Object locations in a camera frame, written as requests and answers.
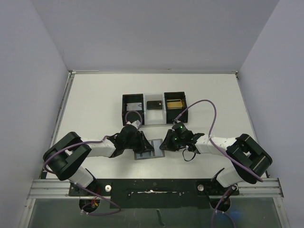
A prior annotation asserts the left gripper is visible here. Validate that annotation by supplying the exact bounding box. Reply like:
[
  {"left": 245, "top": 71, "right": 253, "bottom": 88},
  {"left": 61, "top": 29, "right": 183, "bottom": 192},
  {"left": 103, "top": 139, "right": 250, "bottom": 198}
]
[{"left": 124, "top": 131, "right": 153, "bottom": 153}]

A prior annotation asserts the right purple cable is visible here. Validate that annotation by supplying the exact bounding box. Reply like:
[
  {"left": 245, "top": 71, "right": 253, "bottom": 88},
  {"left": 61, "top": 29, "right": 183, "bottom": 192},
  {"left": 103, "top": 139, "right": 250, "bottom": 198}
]
[{"left": 173, "top": 99, "right": 264, "bottom": 228}]

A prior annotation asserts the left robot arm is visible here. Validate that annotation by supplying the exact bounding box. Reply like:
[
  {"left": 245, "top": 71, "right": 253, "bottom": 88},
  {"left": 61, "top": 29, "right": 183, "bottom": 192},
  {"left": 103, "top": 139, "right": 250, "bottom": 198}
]
[{"left": 43, "top": 123, "right": 154, "bottom": 195}]

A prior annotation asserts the black loop cable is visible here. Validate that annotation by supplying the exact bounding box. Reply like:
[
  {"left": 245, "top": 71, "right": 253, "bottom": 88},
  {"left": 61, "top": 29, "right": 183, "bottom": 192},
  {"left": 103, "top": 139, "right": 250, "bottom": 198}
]
[{"left": 182, "top": 147, "right": 198, "bottom": 162}]

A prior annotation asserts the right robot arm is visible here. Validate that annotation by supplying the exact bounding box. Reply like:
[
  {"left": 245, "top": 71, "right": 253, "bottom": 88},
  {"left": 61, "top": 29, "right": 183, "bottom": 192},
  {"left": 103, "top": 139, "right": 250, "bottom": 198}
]
[{"left": 160, "top": 122, "right": 273, "bottom": 194}]

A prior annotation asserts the white card with stripe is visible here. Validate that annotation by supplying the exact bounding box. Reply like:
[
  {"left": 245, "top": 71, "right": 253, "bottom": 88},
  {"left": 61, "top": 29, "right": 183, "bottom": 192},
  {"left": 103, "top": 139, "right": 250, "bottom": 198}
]
[{"left": 151, "top": 139, "right": 164, "bottom": 157}]

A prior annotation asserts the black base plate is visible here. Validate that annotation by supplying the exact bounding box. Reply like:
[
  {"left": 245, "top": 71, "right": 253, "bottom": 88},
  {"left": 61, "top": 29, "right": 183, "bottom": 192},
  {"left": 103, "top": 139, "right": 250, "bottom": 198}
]
[{"left": 68, "top": 178, "right": 239, "bottom": 210}]

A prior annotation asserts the black white sorting tray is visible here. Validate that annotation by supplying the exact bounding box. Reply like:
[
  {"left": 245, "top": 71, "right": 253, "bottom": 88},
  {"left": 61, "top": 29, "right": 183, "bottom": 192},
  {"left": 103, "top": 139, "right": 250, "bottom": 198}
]
[{"left": 122, "top": 92, "right": 188, "bottom": 126}]

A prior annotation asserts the gold card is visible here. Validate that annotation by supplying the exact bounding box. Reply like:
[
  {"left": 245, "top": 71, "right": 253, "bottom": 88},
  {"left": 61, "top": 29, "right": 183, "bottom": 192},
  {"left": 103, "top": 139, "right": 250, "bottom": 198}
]
[{"left": 167, "top": 99, "right": 183, "bottom": 109}]

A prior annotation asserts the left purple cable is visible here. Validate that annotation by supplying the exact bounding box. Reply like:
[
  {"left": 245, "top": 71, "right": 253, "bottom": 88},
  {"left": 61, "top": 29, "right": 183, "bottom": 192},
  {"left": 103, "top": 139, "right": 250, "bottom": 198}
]
[{"left": 43, "top": 110, "right": 144, "bottom": 216}]

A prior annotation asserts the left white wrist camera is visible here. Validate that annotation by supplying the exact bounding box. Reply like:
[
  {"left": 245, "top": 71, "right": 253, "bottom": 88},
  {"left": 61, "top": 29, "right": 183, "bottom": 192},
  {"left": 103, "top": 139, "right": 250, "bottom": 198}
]
[{"left": 126, "top": 120, "right": 142, "bottom": 130}]

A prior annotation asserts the black card in tray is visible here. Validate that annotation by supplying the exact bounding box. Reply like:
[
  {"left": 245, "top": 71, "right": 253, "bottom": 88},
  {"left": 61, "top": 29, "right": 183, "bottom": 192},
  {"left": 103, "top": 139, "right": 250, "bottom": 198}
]
[{"left": 146, "top": 100, "right": 163, "bottom": 110}]

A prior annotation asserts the grey card holder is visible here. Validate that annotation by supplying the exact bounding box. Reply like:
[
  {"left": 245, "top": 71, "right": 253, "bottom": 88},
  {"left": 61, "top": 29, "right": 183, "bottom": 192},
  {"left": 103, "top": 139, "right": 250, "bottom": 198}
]
[{"left": 134, "top": 140, "right": 165, "bottom": 160}]

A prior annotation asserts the purple cable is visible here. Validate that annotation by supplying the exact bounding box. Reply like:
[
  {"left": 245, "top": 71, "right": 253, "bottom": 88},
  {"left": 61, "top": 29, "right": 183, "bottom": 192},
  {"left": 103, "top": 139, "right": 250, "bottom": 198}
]
[
  {"left": 173, "top": 99, "right": 264, "bottom": 228},
  {"left": 43, "top": 110, "right": 144, "bottom": 216}
]

